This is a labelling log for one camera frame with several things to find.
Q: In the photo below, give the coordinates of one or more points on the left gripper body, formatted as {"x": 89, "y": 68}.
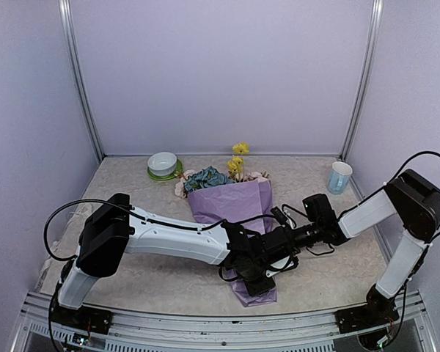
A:
{"x": 252, "y": 285}

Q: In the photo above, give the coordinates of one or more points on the purple wrapping paper sheet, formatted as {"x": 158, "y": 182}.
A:
{"x": 235, "y": 202}

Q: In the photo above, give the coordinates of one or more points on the yellow fake flower stem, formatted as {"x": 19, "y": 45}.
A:
{"x": 236, "y": 164}

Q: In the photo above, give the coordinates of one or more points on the blue fake flower bunch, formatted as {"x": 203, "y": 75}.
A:
{"x": 207, "y": 178}

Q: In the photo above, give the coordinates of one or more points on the pink fake rose bunch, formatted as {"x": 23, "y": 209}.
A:
{"x": 181, "y": 185}

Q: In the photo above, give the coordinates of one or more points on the clear printed cellophane wrap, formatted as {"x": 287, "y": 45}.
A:
{"x": 63, "y": 241}

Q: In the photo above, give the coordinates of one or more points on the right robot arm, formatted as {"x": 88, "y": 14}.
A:
{"x": 407, "y": 195}

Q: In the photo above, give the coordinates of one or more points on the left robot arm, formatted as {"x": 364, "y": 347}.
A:
{"x": 117, "y": 228}

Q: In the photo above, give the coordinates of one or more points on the light blue mug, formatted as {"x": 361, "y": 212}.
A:
{"x": 339, "y": 177}

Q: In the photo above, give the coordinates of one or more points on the green plate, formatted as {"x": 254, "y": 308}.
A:
{"x": 177, "y": 172}

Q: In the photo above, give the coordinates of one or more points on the white ceramic bowl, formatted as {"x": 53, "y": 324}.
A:
{"x": 162, "y": 164}

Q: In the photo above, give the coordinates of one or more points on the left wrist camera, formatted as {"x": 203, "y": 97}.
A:
{"x": 283, "y": 265}

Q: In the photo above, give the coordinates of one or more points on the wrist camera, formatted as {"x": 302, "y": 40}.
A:
{"x": 283, "y": 265}
{"x": 282, "y": 218}

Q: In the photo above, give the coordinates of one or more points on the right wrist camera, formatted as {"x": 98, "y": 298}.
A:
{"x": 282, "y": 218}

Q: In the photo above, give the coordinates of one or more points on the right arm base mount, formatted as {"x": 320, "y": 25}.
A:
{"x": 361, "y": 318}

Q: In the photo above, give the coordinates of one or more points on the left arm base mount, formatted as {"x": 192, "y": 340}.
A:
{"x": 87, "y": 319}

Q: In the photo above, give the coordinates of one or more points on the front aluminium rail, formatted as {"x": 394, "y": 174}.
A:
{"x": 142, "y": 331}

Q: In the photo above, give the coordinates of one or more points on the right aluminium frame post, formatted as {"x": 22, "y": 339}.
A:
{"x": 364, "y": 79}

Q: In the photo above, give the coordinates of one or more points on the aluminium frame post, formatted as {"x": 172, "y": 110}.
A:
{"x": 364, "y": 79}
{"x": 78, "y": 77}

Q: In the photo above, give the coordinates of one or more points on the left aluminium frame post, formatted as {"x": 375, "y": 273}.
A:
{"x": 78, "y": 77}

